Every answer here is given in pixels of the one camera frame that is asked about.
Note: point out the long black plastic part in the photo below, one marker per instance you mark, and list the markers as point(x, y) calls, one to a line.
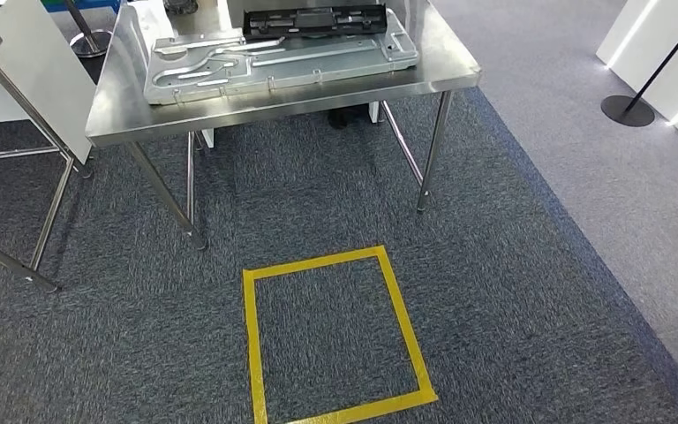
point(315, 22)

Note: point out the stainless steel workbench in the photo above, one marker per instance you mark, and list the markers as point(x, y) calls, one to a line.
point(122, 111)

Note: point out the stamped grey metal plate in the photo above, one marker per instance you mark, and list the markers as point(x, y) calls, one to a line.
point(280, 67)

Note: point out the black stand with disc base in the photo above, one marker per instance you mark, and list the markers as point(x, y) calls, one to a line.
point(628, 110)

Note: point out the white board panel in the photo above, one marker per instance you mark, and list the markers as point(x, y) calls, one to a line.
point(29, 82)

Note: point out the white display plinth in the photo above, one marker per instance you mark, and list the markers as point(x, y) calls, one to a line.
point(666, 58)

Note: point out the steel frame side table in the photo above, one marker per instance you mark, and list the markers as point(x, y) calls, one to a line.
point(41, 222)

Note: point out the chrome stanchion post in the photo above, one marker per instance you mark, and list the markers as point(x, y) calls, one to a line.
point(88, 41)

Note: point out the blue cart frame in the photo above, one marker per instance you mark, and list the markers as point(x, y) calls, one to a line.
point(81, 4)

